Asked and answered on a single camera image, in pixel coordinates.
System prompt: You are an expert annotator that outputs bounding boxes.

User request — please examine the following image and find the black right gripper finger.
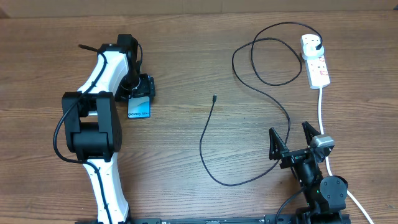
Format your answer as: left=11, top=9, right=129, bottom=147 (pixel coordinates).
left=302, top=121, right=320, bottom=146
left=269, top=128, right=289, bottom=160

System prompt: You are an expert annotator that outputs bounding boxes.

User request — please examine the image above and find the blue Galaxy smartphone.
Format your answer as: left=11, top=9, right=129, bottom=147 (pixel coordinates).
left=127, top=96, right=150, bottom=119

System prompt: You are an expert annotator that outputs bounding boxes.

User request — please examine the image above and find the black USB charging cable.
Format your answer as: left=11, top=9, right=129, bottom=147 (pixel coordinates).
left=199, top=21, right=323, bottom=187

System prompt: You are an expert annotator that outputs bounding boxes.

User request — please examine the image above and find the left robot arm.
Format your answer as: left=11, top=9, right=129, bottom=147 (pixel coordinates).
left=53, top=34, right=155, bottom=223

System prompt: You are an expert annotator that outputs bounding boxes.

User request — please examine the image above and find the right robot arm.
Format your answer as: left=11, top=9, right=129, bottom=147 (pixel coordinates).
left=269, top=122, right=351, bottom=223

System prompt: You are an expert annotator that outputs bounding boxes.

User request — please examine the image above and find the white charger plug adapter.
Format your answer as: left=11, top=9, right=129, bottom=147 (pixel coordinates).
left=302, top=44, right=325, bottom=60

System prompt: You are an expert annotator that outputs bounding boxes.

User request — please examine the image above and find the white power strip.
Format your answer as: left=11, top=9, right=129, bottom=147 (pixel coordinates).
left=300, top=34, right=331, bottom=90

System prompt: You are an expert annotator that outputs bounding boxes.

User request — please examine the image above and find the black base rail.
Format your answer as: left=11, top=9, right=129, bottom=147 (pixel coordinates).
left=74, top=213, right=352, bottom=224

